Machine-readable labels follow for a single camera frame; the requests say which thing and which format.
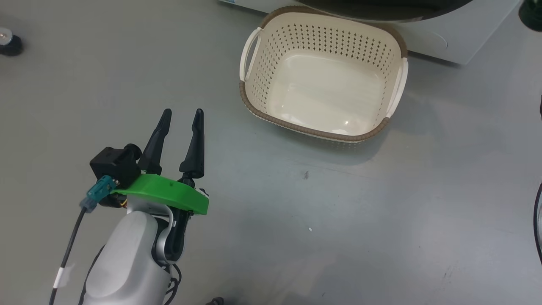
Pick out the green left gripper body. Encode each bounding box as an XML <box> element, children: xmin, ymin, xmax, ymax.
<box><xmin>111</xmin><ymin>173</ymin><xmax>210</xmax><ymax>264</ymax></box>

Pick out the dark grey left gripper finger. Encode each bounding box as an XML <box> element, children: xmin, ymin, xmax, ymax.
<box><xmin>179</xmin><ymin>108</ymin><xmax>205</xmax><ymax>179</ymax></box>
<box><xmin>138</xmin><ymin>108</ymin><xmax>172</xmax><ymax>175</ymax></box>

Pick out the cream perforated laundry basket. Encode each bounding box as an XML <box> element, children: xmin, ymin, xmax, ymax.
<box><xmin>238</xmin><ymin>6</ymin><xmax>409</xmax><ymax>145</ymax></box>

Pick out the white washing machine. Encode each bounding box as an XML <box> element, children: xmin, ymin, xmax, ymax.
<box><xmin>218</xmin><ymin>0</ymin><xmax>522</xmax><ymax>65</ymax></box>

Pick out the black caster wheel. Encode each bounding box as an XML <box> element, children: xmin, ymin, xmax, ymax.
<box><xmin>0</xmin><ymin>27</ymin><xmax>24</xmax><ymax>57</ymax></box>

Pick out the dark green round stand base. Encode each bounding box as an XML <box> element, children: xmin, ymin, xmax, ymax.
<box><xmin>519</xmin><ymin>0</ymin><xmax>542</xmax><ymax>33</ymax></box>

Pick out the teal left camera connector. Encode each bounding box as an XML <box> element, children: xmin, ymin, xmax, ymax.
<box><xmin>80</xmin><ymin>175</ymin><xmax>117</xmax><ymax>213</ymax></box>

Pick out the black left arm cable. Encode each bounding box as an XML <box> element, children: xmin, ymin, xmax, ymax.
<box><xmin>162</xmin><ymin>263</ymin><xmax>183</xmax><ymax>305</ymax></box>

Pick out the black left camera cable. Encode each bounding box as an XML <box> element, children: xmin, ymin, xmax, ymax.
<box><xmin>49</xmin><ymin>208</ymin><xmax>87</xmax><ymax>305</ymax></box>

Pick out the black looped floor cable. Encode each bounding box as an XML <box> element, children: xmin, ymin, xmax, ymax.
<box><xmin>532</xmin><ymin>95</ymin><xmax>542</xmax><ymax>266</ymax></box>

